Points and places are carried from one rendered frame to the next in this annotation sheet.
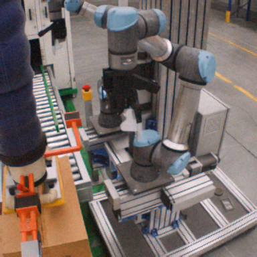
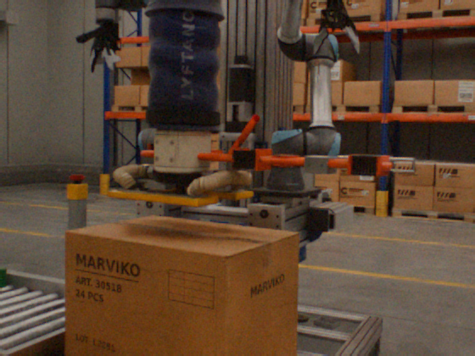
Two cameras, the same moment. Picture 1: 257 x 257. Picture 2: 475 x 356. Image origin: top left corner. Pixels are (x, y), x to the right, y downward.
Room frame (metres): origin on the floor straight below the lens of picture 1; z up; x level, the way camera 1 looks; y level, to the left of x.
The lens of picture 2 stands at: (-0.54, 1.42, 1.25)
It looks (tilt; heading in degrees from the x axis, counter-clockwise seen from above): 3 degrees down; 316
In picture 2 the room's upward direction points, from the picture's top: 1 degrees clockwise
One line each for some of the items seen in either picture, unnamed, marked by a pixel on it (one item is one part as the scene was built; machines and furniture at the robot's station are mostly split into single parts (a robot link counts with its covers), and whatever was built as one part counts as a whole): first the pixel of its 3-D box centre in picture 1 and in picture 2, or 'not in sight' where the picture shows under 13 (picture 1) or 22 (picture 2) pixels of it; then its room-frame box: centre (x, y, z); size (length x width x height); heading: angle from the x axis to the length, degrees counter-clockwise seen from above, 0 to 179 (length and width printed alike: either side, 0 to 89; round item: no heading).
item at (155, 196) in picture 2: (13, 183); (161, 191); (0.86, 0.56, 1.07); 0.34 x 0.10 x 0.05; 17
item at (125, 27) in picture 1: (123, 29); not in sight; (0.68, 0.02, 1.82); 0.09 x 0.08 x 0.11; 140
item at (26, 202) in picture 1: (27, 205); (252, 158); (0.65, 0.40, 1.18); 0.10 x 0.08 x 0.06; 107
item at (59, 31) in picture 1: (58, 28); (106, 36); (1.53, 0.41, 1.62); 0.09 x 0.08 x 0.12; 94
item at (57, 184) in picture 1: (50, 176); (201, 186); (0.91, 0.38, 1.07); 0.34 x 0.10 x 0.05; 17
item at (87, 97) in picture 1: (91, 140); (77, 290); (1.95, 0.34, 0.50); 0.07 x 0.07 x 1.00; 21
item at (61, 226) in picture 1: (46, 221); (183, 295); (0.88, 0.47, 0.74); 0.60 x 0.40 x 0.40; 18
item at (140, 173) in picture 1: (145, 164); (285, 175); (0.99, -0.07, 1.09); 0.15 x 0.15 x 0.10
